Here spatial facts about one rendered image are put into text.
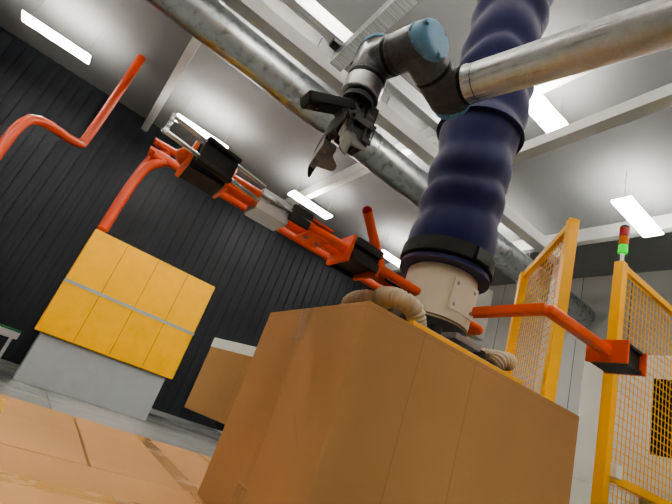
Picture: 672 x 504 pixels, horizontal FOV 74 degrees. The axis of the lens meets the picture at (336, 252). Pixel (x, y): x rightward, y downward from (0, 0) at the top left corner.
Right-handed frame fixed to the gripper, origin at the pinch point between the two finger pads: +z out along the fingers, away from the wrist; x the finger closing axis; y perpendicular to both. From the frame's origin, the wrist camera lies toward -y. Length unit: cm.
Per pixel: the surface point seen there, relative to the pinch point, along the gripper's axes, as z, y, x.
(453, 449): 44, 35, -18
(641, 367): 15, 74, -27
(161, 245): -229, 69, 1051
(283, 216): 15.5, -3.8, -1.9
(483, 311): 14.3, 43.9, -9.8
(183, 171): 16.3, -22.9, 1.4
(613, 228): -485, 732, 355
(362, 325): 32.0, 10.2, -17.7
